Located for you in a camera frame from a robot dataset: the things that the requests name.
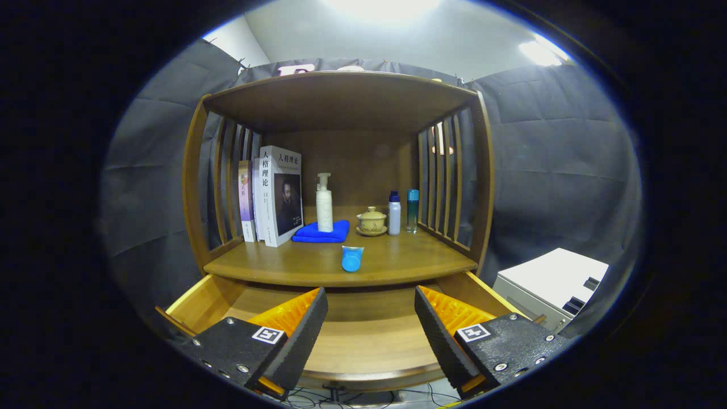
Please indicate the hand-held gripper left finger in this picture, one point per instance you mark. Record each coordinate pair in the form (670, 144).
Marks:
(301, 335)

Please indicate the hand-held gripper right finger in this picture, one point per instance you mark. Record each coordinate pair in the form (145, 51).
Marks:
(440, 341)

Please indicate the black round drawer knob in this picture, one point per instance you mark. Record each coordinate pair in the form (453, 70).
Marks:
(334, 392)

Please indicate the brown wooden drawer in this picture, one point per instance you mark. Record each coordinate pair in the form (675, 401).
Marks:
(369, 341)

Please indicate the blue white cosmetic tube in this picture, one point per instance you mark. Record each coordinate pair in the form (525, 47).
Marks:
(352, 261)

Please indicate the wooden countertop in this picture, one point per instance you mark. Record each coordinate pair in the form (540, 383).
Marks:
(409, 258)

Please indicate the brown wooden cabinet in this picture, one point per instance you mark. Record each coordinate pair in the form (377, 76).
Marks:
(341, 102)

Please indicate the blue folded cloth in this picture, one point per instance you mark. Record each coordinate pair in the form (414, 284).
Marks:
(309, 233)

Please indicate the yellow saucer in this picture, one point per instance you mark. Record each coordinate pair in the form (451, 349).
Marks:
(372, 232)

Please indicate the white pump bottle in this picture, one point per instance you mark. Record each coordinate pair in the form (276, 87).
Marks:
(324, 210)

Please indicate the white bottle blue cap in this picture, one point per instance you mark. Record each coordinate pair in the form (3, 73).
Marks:
(394, 218)

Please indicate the teal slim bottle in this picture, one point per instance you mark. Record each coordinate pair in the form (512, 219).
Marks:
(412, 213)

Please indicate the yellow lidded teacup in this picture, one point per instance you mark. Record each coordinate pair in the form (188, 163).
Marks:
(372, 220)

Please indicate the thick white portrait book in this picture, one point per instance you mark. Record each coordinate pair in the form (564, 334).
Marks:
(284, 199)

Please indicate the thin white book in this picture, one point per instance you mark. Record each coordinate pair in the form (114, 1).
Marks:
(257, 204)

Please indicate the thin purple book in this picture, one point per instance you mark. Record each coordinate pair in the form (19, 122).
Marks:
(246, 199)

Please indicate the rectangular ceiling light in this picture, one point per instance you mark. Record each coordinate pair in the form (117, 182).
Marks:
(539, 52)

